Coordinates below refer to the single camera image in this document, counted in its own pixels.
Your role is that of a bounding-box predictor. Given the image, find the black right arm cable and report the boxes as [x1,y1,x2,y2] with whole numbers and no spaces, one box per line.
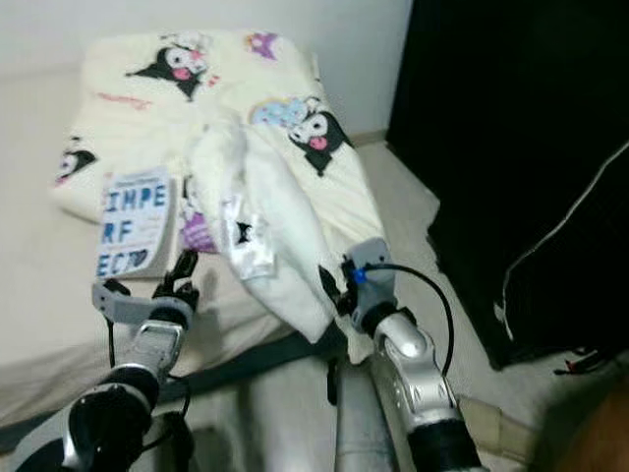
[359,261,456,380]

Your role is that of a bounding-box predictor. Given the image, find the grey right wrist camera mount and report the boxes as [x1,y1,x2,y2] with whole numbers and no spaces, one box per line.
[342,238,396,318]

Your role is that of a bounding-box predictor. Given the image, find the cream blanket with cartoon print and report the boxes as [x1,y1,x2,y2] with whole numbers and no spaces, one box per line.
[52,29,394,365]

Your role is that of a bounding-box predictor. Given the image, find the bed with beige sheet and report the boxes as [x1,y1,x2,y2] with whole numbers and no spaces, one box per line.
[0,69,453,458]

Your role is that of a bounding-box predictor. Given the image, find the clear plastic wrapper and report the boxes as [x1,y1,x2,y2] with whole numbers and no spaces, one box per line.
[221,192,278,281]

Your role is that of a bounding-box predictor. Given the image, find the white cable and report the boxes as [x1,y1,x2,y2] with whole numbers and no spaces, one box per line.
[493,138,629,343]

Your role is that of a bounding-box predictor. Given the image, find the white book with blue letters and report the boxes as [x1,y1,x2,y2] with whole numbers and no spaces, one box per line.
[96,167,178,281]

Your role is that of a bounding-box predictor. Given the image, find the brown rounded object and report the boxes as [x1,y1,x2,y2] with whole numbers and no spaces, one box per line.
[545,388,629,472]

